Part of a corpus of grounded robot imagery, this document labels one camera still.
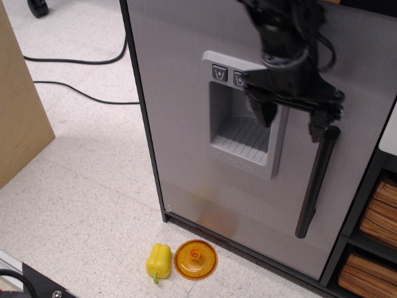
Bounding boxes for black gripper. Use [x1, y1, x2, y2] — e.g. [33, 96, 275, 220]
[242, 60, 344, 143]

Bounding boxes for dark grey fridge cabinet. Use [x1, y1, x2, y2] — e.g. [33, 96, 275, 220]
[119, 0, 397, 286]

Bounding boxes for upper woven basket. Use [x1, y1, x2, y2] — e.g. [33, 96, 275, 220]
[359, 179, 396, 249]

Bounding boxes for woven basket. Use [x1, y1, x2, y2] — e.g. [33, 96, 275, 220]
[359, 179, 396, 249]
[337, 253, 396, 298]

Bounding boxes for orange translucent lid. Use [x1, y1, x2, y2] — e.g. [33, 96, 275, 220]
[174, 240, 218, 281]

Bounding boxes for lower woven basket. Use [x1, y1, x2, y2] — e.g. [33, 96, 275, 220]
[337, 253, 396, 298]

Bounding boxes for yellow toy bell pepper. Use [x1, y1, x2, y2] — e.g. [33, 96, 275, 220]
[146, 243, 172, 284]

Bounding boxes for tan wooden board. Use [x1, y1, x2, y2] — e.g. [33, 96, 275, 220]
[1, 4, 55, 187]

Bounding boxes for black caster wheel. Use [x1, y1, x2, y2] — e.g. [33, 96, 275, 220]
[27, 0, 49, 18]

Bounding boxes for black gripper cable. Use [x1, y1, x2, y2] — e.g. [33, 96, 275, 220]
[314, 30, 337, 72]

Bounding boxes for black fridge door handle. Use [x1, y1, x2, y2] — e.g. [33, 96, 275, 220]
[295, 126, 341, 239]

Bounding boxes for black floor cable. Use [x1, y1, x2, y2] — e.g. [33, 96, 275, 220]
[23, 35, 128, 65]
[33, 80, 140, 105]

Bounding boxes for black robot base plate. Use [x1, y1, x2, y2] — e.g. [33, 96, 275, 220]
[22, 263, 77, 298]

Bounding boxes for black braided cable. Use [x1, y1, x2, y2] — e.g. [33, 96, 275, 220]
[0, 267, 35, 298]

